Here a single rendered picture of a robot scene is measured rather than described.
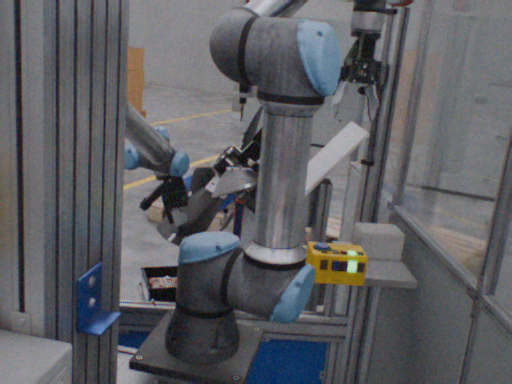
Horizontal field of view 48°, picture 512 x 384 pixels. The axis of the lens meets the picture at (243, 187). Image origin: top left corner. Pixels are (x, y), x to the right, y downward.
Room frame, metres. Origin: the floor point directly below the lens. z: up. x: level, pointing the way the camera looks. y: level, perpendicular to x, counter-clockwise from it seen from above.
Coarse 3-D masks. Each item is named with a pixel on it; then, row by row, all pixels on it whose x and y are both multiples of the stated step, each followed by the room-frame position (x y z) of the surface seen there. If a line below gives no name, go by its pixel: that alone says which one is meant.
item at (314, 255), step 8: (312, 248) 1.56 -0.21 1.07; (336, 248) 1.57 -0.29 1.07; (344, 248) 1.58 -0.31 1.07; (352, 248) 1.59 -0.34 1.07; (360, 248) 1.59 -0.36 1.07; (312, 256) 1.52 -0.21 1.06; (320, 256) 1.52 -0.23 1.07; (328, 256) 1.52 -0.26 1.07; (336, 256) 1.52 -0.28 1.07; (344, 256) 1.52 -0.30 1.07; (352, 256) 1.52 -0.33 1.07; (360, 256) 1.53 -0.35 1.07; (312, 264) 1.52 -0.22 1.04; (328, 264) 1.52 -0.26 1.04; (320, 272) 1.52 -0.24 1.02; (328, 272) 1.52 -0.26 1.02; (336, 272) 1.52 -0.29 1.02; (344, 272) 1.52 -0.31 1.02; (352, 272) 1.52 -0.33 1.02; (320, 280) 1.52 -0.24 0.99; (328, 280) 1.52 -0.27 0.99; (336, 280) 1.52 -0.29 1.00; (344, 280) 1.52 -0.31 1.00; (352, 280) 1.52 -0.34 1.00; (360, 280) 1.52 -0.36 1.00
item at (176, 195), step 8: (168, 176) 1.80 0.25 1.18; (176, 176) 1.82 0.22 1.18; (168, 184) 1.82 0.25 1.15; (176, 184) 1.82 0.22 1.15; (184, 184) 1.84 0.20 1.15; (168, 192) 1.82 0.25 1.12; (176, 192) 1.81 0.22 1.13; (184, 192) 1.81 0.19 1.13; (168, 200) 1.80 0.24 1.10; (176, 200) 1.82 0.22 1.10; (184, 200) 1.82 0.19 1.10
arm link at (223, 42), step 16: (256, 0) 1.14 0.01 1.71; (272, 0) 1.15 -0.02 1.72; (288, 0) 1.19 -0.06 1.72; (304, 0) 1.27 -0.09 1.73; (224, 16) 1.04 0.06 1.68; (240, 16) 1.01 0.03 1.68; (272, 16) 1.12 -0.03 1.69; (288, 16) 1.20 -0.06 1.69; (224, 32) 0.98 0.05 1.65; (240, 32) 0.97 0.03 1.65; (224, 48) 0.97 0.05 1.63; (224, 64) 0.98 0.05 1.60; (240, 80) 0.99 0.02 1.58
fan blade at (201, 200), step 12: (204, 192) 1.94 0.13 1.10; (192, 204) 1.92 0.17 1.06; (204, 204) 1.91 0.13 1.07; (216, 204) 1.90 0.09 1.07; (192, 216) 1.88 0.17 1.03; (204, 216) 1.87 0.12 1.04; (156, 228) 1.92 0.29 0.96; (168, 228) 1.88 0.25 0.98; (180, 228) 1.85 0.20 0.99; (192, 228) 1.84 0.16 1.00; (204, 228) 1.83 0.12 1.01; (168, 240) 1.83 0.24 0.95; (180, 240) 1.81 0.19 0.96
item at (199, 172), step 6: (198, 168) 2.24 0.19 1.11; (204, 168) 2.18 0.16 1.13; (210, 168) 2.13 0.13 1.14; (192, 174) 2.29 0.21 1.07; (198, 174) 2.22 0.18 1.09; (204, 174) 2.16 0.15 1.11; (210, 174) 2.12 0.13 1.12; (192, 180) 2.26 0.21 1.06; (198, 180) 2.19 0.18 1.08; (204, 180) 2.15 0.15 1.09; (210, 180) 2.11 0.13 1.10; (192, 186) 2.23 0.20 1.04; (198, 186) 2.18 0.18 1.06; (204, 186) 2.14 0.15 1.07; (192, 192) 2.21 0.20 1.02
